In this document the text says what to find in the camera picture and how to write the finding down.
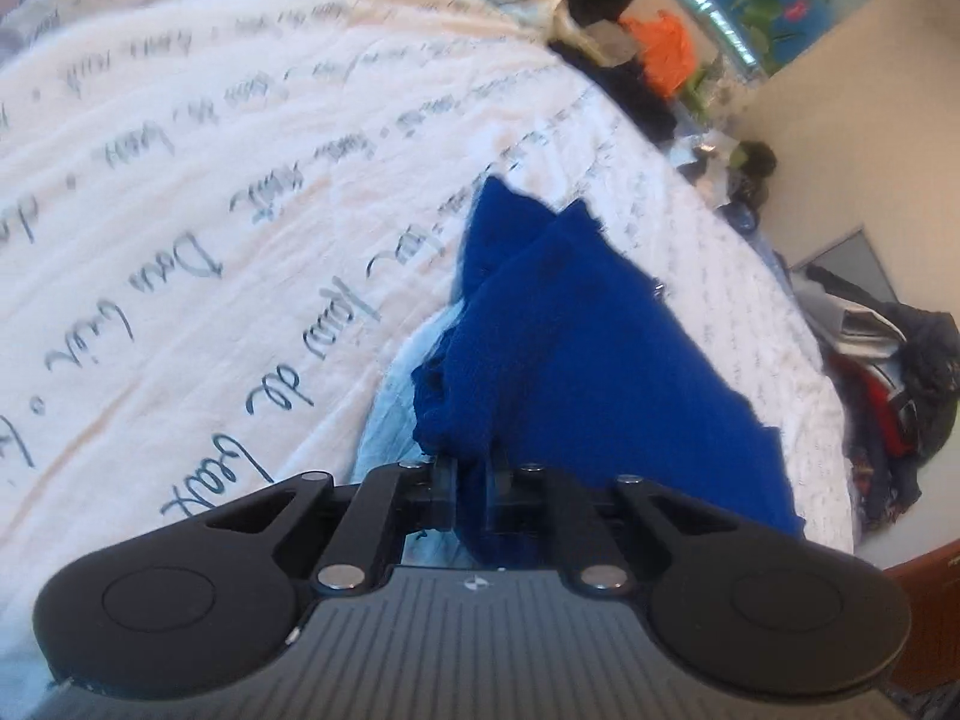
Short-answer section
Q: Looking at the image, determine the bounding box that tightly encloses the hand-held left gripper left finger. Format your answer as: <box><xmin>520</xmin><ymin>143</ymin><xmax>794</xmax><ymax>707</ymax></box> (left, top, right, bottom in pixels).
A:
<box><xmin>201</xmin><ymin>460</ymin><xmax>460</xmax><ymax>595</ymax></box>

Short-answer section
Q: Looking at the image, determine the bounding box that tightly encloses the orange plastic bag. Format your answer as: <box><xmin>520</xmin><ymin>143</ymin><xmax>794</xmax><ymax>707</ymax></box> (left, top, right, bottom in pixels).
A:
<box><xmin>621</xmin><ymin>10</ymin><xmax>700</xmax><ymax>97</ymax></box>

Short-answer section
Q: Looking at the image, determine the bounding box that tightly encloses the wooden bed frame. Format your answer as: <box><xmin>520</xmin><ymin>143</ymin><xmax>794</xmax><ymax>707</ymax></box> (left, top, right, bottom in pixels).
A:
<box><xmin>883</xmin><ymin>535</ymin><xmax>960</xmax><ymax>692</ymax></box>

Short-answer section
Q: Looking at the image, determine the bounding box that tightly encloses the dark plush toy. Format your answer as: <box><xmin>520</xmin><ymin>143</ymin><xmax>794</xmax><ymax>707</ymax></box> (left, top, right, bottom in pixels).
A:
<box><xmin>736</xmin><ymin>140</ymin><xmax>779</xmax><ymax>205</ymax></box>

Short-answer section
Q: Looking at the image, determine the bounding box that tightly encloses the dark navy garment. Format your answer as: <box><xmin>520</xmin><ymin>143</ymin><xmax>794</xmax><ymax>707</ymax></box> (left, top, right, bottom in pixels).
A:
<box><xmin>550</xmin><ymin>41</ymin><xmax>682</xmax><ymax>149</ymax></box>

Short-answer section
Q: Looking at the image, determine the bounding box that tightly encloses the red cloth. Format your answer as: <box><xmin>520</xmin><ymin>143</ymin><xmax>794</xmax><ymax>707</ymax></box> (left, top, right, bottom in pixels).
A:
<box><xmin>861</xmin><ymin>366</ymin><xmax>922</xmax><ymax>460</ymax></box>

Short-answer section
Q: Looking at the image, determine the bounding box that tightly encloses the grey framed board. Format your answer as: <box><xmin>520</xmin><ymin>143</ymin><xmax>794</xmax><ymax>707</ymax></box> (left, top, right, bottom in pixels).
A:
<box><xmin>793</xmin><ymin>228</ymin><xmax>899</xmax><ymax>310</ymax></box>

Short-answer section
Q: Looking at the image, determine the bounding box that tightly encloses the dark jacket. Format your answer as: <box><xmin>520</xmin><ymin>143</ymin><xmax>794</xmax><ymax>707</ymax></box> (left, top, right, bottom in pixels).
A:
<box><xmin>806</xmin><ymin>264</ymin><xmax>960</xmax><ymax>467</ymax></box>

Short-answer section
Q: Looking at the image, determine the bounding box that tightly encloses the grey garment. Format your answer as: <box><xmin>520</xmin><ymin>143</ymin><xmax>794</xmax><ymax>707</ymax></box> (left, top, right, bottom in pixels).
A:
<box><xmin>583</xmin><ymin>18</ymin><xmax>640</xmax><ymax>67</ymax></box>

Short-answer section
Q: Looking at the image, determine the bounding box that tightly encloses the white script-printed bed sheet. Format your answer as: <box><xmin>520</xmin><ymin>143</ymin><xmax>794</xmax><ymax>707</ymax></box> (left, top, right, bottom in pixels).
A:
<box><xmin>0</xmin><ymin>0</ymin><xmax>857</xmax><ymax>720</ymax></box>

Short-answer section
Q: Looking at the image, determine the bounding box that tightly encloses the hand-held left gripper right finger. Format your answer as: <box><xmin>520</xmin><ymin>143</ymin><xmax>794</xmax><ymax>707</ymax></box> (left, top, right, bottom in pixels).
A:
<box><xmin>483</xmin><ymin>457</ymin><xmax>722</xmax><ymax>599</ymax></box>

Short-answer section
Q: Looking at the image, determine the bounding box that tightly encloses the blue knit sweater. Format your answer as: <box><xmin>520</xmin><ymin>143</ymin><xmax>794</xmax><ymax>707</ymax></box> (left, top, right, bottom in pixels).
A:
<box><xmin>410</xmin><ymin>175</ymin><xmax>809</xmax><ymax>572</ymax></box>

